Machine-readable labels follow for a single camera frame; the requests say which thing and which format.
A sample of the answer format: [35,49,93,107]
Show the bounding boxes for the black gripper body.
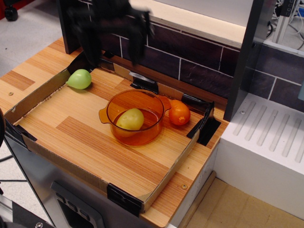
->
[87,0,152,31]

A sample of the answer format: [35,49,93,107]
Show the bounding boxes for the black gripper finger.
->
[67,9,102,67]
[128,11,154,65]

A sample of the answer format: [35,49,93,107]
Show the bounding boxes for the yellow toy potato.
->
[116,108,144,137]

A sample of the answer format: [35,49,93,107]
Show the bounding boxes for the orange transparent plastic pot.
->
[99,89,171,145]

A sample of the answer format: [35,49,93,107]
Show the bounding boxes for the cardboard fence with black tape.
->
[0,48,227,227]

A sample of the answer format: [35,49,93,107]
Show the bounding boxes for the green toy pear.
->
[66,69,92,89]

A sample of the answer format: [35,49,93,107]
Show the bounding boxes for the black chair caster wheel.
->
[4,5,18,21]

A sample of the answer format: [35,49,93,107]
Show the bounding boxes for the orange toy fruit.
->
[169,100,191,125]

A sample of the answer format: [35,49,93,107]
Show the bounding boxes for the grey toy oven front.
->
[4,135,152,228]

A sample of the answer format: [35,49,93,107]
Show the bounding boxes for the white toy sink drainboard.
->
[214,94,304,219]

